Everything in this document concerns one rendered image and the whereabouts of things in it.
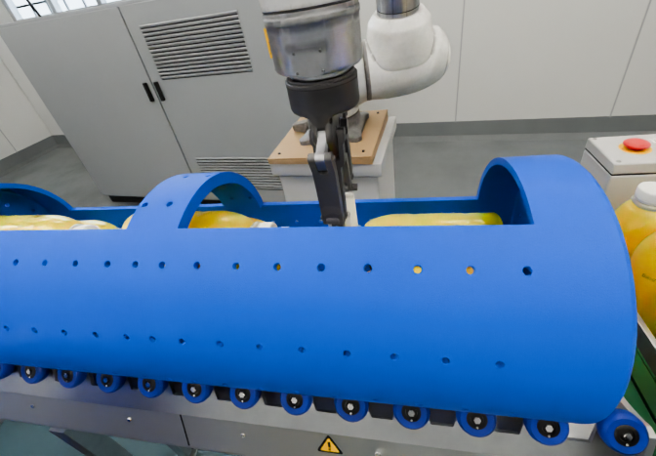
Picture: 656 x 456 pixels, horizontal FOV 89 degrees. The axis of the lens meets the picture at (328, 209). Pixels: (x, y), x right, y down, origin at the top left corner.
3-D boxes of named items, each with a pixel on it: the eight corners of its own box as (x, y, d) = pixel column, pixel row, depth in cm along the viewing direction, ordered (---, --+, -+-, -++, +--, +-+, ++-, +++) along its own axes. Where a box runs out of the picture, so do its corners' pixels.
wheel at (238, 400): (233, 370, 48) (225, 377, 46) (263, 373, 47) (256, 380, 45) (233, 402, 48) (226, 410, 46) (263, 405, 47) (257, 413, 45)
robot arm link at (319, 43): (247, 20, 28) (265, 90, 32) (353, 3, 26) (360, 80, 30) (277, 6, 35) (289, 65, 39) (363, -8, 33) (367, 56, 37)
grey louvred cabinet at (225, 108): (146, 174, 344) (61, 14, 261) (349, 178, 278) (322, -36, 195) (106, 205, 303) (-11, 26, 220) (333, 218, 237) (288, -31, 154)
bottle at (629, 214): (591, 299, 57) (632, 212, 46) (578, 269, 62) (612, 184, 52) (642, 304, 55) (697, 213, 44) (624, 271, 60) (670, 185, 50)
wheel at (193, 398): (187, 366, 50) (179, 372, 48) (215, 368, 49) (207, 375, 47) (187, 396, 50) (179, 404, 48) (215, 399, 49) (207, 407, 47)
